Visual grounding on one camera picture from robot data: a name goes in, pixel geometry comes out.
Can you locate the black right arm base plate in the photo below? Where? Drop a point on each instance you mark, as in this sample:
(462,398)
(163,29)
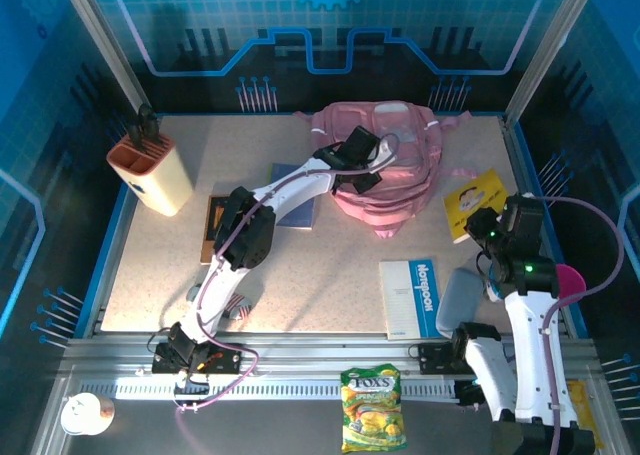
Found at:
(432,357)

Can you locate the aluminium front rail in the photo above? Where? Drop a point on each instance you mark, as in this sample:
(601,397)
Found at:
(325,350)

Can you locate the yellow snack bag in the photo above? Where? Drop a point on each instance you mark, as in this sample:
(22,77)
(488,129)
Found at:
(585,405)

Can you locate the pink plastic goblet cup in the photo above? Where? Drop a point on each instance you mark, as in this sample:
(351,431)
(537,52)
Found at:
(572,280)

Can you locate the grey pencil case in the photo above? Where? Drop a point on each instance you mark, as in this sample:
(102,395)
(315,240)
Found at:
(457,300)

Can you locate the yellow cartoon cover book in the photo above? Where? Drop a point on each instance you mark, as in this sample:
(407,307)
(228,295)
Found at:
(475,195)

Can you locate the green fruit candy bag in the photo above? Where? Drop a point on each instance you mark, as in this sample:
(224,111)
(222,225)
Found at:
(372,410)

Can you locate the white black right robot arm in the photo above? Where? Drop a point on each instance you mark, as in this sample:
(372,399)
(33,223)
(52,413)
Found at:
(530,355)

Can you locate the blue white notebook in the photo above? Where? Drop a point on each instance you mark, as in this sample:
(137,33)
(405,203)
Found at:
(400,300)

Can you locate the brown cover notebook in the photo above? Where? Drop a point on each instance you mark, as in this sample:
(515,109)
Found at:
(212,215)

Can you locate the white paper cup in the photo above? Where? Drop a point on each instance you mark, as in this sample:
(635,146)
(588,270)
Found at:
(82,415)

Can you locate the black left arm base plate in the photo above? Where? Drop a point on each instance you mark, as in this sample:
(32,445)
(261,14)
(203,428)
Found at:
(230,360)

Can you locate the pink school backpack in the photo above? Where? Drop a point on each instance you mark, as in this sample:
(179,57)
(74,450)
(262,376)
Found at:
(400,195)

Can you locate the flag print pencil pouch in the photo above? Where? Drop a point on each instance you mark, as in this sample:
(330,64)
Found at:
(240,307)

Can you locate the cream orange knife block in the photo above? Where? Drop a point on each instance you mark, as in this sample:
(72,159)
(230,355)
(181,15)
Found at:
(160,180)

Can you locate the dark blue book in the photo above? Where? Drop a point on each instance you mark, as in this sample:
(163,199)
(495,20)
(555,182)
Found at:
(295,215)

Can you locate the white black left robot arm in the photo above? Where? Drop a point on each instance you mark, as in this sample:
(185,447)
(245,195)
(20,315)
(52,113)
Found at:
(295,185)

